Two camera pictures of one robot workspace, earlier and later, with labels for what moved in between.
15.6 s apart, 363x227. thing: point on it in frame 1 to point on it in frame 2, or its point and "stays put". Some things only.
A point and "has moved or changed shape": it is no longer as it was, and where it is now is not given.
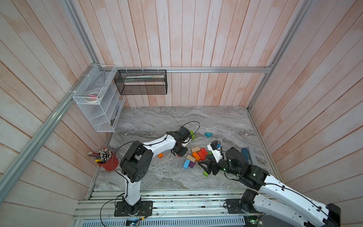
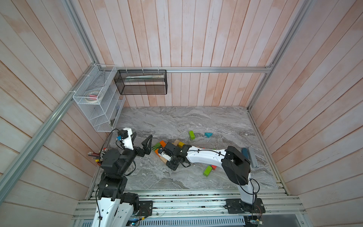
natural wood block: (190, 158) has moved or changed shape
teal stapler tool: (246, 154) stays put
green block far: (193, 135) stays put
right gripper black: (212, 163) to (171, 167)
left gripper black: (181, 153) to (147, 150)
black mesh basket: (141, 82) stays put
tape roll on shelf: (93, 96) stays put
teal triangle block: (209, 135) stays put
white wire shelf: (101, 98) stays put
